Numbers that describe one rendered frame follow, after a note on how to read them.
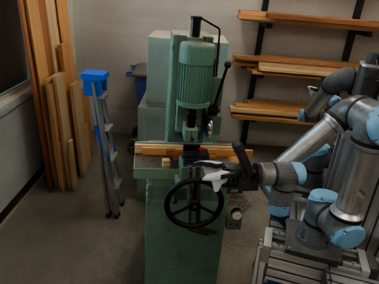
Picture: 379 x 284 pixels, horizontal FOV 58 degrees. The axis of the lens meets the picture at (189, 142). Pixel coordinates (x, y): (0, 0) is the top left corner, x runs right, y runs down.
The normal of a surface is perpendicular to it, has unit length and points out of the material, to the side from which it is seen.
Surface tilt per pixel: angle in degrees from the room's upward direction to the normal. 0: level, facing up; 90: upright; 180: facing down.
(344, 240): 97
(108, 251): 0
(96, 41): 90
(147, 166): 0
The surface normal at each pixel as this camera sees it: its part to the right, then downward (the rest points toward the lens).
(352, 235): 0.15, 0.53
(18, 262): 0.08, -0.91
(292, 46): -0.02, 0.41
